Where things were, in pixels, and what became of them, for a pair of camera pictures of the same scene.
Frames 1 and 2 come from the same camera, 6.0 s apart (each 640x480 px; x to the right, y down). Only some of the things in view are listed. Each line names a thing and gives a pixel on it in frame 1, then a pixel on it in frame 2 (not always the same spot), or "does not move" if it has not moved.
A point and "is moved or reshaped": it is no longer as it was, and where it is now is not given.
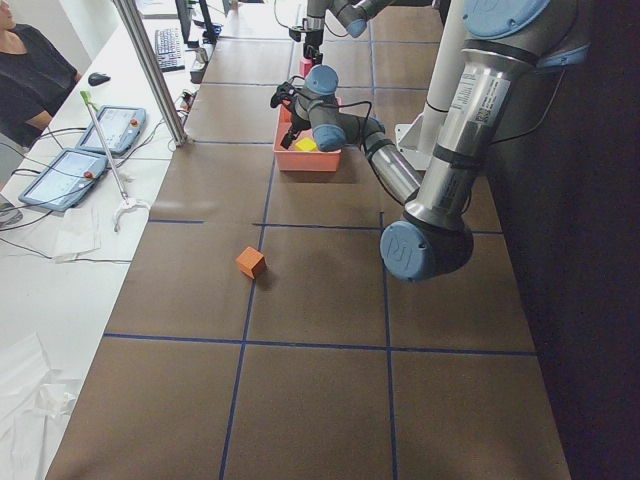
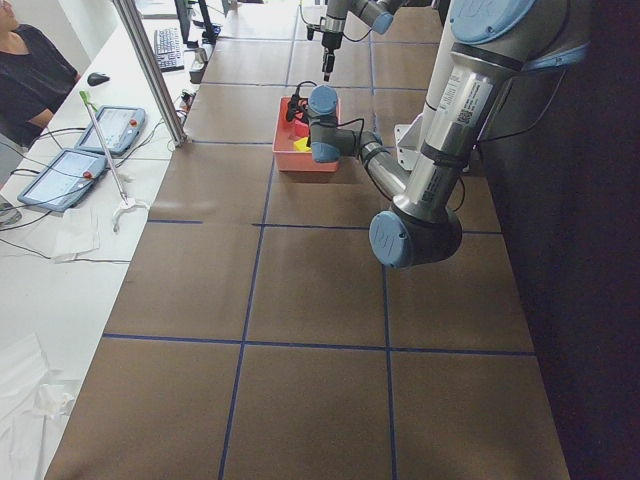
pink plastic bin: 292,159 does not move
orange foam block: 251,262 is moved or reshaped
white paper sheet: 79,232 does not move
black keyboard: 169,50 does not move
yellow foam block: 306,144 does not move
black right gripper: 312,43 -> 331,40
